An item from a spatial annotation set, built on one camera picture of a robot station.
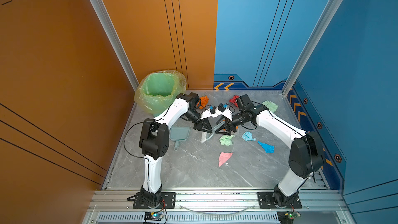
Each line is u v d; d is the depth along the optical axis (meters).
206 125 0.77
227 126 0.71
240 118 0.72
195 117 0.77
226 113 0.73
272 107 1.09
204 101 1.12
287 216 0.71
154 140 0.56
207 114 0.77
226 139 0.92
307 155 0.48
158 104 0.81
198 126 0.76
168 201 0.73
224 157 0.87
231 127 0.71
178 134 0.97
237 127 0.75
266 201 0.72
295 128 0.51
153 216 0.70
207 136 0.81
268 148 0.90
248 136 0.94
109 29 0.85
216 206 0.73
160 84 1.01
